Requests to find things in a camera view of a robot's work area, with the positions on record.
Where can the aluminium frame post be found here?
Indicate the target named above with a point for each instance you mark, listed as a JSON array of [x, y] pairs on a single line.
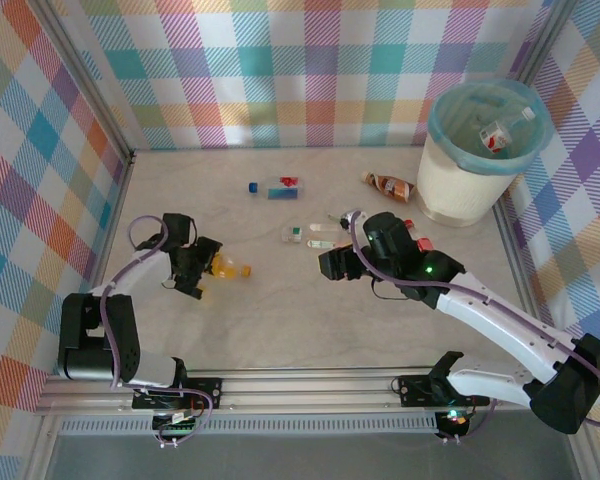
[[551, 30], [84, 75]]

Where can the brown label cream cap bottle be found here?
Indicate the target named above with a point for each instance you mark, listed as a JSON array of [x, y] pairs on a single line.
[[390, 186]]

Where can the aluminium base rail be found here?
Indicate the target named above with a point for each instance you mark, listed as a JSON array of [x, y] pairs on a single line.
[[305, 390]]

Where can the blue plastic bin liner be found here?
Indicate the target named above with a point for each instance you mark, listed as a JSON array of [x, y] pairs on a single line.
[[480, 165]]

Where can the controller circuit board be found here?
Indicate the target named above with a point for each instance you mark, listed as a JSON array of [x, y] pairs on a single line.
[[180, 430], [452, 422]]

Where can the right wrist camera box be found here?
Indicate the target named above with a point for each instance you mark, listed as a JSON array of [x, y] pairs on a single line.
[[350, 220]]

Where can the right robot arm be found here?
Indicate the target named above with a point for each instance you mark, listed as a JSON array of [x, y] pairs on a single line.
[[505, 320]]

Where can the small green label bottle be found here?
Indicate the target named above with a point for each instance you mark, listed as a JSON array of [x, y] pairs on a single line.
[[292, 235]]

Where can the aluminium frame side bar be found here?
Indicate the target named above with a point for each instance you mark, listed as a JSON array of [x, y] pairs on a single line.
[[520, 260], [119, 200]]

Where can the yellow juice bottle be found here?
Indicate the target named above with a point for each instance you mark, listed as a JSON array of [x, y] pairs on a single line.
[[227, 267]]

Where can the blue cap clear bottle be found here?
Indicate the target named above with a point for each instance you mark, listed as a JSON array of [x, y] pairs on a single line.
[[282, 192]]

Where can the green strip label bottle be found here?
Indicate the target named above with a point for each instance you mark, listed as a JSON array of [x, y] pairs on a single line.
[[324, 244]]

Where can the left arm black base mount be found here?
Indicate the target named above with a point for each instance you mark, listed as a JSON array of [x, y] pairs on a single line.
[[205, 392]]

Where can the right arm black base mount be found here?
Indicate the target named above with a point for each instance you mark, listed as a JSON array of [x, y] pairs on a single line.
[[415, 390]]

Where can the red label red cap bottle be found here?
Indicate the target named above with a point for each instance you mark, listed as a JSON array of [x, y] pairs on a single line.
[[425, 245]]

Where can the right controller circuit board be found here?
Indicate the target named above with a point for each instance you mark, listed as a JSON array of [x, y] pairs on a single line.
[[452, 422]]

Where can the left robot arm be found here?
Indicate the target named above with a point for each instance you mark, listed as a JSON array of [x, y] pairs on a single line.
[[140, 272]]

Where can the red white label bottle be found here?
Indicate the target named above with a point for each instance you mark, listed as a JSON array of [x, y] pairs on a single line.
[[495, 136]]

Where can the white ribbed waste bin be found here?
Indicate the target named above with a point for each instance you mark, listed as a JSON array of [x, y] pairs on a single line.
[[455, 200]]

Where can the left controller circuit board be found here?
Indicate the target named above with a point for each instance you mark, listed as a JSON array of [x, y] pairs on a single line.
[[180, 430]]

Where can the plain clear bottle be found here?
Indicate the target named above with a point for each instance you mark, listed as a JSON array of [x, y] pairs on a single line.
[[325, 227]]

